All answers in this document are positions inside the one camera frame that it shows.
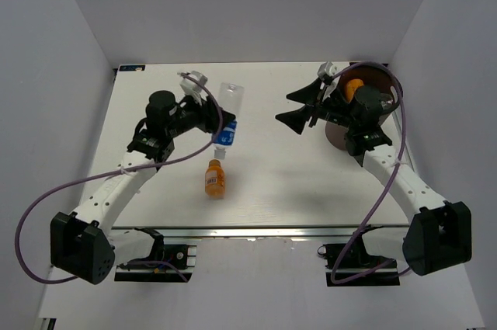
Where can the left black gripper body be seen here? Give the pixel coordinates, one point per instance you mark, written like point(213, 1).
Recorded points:
point(192, 116)

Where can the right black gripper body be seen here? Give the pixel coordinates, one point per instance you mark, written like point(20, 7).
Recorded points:
point(331, 109)

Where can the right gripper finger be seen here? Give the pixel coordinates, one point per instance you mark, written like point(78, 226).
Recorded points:
point(308, 95)
point(297, 119)

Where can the blue label water bottle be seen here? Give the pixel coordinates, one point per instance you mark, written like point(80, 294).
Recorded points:
point(230, 98)

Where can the orange juice bottle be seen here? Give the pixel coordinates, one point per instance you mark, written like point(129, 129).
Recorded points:
point(350, 88)

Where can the clear plastic bottle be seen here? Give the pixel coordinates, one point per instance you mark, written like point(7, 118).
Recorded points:
point(387, 101)

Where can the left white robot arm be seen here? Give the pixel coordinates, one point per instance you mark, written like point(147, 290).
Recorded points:
point(81, 243)

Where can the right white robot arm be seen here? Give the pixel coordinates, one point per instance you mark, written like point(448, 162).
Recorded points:
point(438, 234)

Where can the brown cylindrical bin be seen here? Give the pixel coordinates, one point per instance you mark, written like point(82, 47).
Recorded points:
point(373, 76)

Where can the orange juice bottle upright label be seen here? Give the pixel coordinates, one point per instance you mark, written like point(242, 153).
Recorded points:
point(214, 180)

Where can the blue label sticker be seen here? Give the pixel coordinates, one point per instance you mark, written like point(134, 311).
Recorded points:
point(131, 68)

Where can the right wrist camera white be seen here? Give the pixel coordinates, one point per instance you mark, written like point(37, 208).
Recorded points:
point(326, 72)

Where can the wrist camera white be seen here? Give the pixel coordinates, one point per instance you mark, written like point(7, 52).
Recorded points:
point(326, 72)
point(192, 84)

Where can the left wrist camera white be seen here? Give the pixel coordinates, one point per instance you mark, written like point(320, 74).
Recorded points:
point(192, 84)

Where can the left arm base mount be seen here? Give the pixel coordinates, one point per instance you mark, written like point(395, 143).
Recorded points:
point(163, 258)

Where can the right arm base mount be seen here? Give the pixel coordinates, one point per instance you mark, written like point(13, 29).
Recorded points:
point(356, 260)

